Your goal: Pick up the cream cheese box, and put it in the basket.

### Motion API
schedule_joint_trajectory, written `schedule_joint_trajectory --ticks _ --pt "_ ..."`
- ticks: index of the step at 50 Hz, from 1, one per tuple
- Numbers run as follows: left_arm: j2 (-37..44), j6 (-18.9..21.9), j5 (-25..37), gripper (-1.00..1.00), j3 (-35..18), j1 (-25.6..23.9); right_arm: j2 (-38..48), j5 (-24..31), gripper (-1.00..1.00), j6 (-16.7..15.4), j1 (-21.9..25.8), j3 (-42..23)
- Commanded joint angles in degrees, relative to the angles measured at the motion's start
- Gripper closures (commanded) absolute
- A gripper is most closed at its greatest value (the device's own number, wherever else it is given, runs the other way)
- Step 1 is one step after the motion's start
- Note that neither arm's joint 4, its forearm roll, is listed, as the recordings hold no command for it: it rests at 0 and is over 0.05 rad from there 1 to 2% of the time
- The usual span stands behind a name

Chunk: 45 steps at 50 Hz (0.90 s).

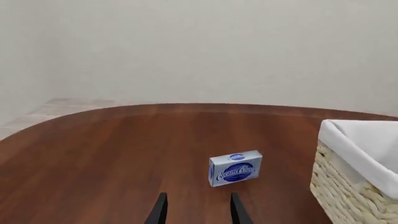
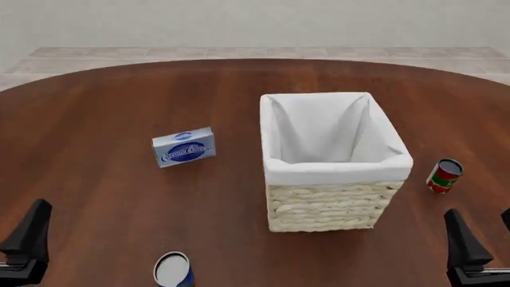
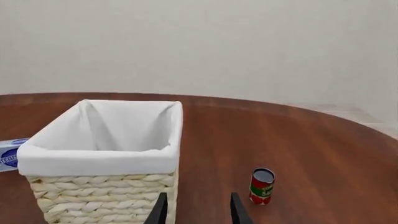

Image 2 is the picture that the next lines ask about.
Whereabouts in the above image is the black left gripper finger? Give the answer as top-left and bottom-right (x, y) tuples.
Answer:
(0, 199), (53, 265)

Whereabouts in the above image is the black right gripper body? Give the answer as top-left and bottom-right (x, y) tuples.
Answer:
(446, 262), (510, 287)

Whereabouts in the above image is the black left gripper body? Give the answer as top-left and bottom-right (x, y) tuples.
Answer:
(0, 258), (49, 287)

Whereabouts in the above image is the wicker basket with white liner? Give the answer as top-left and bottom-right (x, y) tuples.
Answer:
(260, 91), (414, 234)

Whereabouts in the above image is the blue cream cheese box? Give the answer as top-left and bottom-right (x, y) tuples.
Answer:
(151, 126), (218, 170)

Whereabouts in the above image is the red and green tin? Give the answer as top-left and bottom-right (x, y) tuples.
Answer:
(426, 158), (465, 195)

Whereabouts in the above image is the blue tin with grey lid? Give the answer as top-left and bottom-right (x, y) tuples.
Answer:
(153, 251), (196, 287)

